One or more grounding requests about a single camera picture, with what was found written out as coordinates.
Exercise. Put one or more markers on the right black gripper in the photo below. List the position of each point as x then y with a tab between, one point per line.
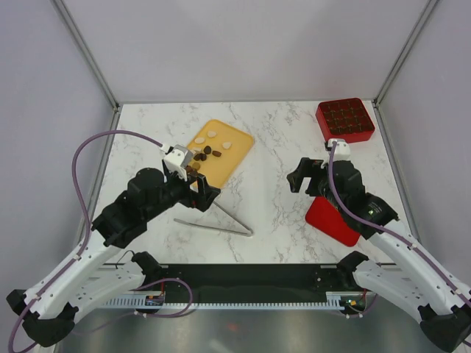
307	168

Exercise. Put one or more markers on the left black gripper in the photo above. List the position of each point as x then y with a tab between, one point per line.
201	200

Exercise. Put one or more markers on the metal tongs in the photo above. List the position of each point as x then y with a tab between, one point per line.
231	224

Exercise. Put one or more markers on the white teardrop chocolate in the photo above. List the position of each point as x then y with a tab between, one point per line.
227	145

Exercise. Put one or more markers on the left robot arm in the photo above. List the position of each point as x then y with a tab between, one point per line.
49	311

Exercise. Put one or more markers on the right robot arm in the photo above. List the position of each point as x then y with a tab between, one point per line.
435	298

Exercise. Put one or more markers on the dark leaf oval chocolate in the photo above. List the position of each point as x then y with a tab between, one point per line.
190	171

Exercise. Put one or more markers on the dark square chocolate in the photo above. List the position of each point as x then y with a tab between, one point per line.
201	157

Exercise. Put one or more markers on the red chocolate box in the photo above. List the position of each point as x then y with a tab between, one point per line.
346	119

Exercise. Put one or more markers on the red box lid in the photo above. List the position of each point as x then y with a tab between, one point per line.
324	217

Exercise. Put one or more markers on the yellow plastic tray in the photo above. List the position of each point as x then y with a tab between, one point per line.
219	149

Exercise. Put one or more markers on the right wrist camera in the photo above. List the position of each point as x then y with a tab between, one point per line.
338	149

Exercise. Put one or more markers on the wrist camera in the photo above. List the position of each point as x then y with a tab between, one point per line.
176	161
338	149

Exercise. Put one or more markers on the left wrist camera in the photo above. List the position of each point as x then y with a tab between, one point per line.
176	161

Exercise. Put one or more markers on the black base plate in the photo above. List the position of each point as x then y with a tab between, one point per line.
259	283

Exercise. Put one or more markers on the white cable duct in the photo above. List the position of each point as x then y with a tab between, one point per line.
333	301

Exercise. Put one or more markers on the right aluminium frame post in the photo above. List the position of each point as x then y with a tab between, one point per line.
406	50

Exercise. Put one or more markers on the aluminium frame post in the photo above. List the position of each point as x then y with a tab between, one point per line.
406	50
71	25

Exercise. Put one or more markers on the left aluminium frame post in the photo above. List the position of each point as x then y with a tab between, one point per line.
71	25

